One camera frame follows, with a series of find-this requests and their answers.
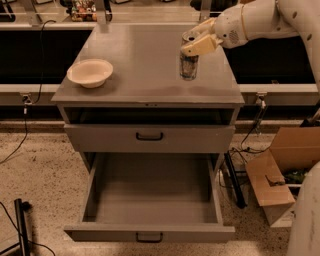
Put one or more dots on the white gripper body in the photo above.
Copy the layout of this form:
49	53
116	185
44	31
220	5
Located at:
229	30

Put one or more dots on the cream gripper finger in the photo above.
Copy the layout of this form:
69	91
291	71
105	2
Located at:
206	26
200	46

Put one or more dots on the silver redbull can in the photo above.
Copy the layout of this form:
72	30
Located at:
188	64

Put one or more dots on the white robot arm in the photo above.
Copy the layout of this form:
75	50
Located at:
271	19

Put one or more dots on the grey drawer cabinet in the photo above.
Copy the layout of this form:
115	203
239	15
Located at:
145	87

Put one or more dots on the closed grey top drawer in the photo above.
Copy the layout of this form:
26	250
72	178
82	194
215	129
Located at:
177	138

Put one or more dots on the open grey middle drawer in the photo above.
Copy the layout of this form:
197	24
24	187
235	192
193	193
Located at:
151	193

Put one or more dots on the white bowl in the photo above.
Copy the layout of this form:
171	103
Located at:
90	73

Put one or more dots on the colourful items on shelf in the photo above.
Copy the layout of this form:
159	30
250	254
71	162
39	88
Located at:
83	11

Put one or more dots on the brown cardboard box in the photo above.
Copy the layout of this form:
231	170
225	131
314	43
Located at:
291	149

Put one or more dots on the black bar on floor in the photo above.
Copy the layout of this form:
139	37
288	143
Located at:
240	201

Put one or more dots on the black stand at left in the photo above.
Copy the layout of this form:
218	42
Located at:
18	241

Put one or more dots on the black top drawer handle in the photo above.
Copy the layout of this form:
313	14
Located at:
141	137

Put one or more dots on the black drawer handle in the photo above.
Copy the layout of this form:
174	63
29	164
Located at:
141	137
149	237

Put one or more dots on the black middle drawer handle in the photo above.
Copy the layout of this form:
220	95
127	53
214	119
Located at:
149	237

